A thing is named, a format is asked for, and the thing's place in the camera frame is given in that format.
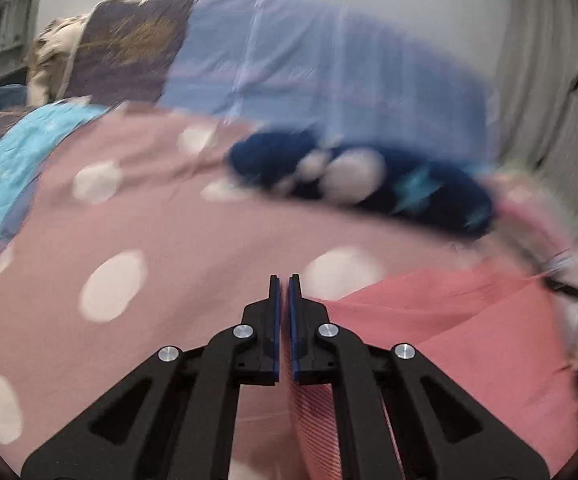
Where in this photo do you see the pink polka dot bedspread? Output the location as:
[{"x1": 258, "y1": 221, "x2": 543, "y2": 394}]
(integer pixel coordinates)
[{"x1": 0, "y1": 103, "x2": 578, "y2": 479}]

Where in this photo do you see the black floor lamp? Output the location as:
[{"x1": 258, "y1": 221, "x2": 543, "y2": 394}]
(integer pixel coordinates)
[{"x1": 534, "y1": 71, "x2": 578, "y2": 170}]

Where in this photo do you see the beige pleated curtain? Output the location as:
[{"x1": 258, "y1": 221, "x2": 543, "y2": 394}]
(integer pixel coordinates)
[{"x1": 496, "y1": 0, "x2": 578, "y2": 243}]

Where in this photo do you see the dark purple tree-print pillow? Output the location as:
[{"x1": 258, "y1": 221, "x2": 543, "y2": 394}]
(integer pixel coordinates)
[{"x1": 59, "y1": 0, "x2": 196, "y2": 106}]

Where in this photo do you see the blue plaid pillow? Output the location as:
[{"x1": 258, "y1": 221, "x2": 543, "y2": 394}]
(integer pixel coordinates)
[{"x1": 160, "y1": 0, "x2": 496, "y2": 165}]

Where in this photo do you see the beige crumpled clothes pile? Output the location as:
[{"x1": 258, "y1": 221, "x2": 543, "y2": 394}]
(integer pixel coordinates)
[{"x1": 27, "y1": 14, "x2": 90, "y2": 107}]

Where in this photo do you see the coral pink knit shirt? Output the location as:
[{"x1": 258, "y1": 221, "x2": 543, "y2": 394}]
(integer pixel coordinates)
[{"x1": 300, "y1": 255, "x2": 578, "y2": 472}]

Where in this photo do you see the navy star fleece blanket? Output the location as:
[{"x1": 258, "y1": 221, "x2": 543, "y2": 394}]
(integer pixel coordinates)
[{"x1": 226, "y1": 129, "x2": 494, "y2": 238}]

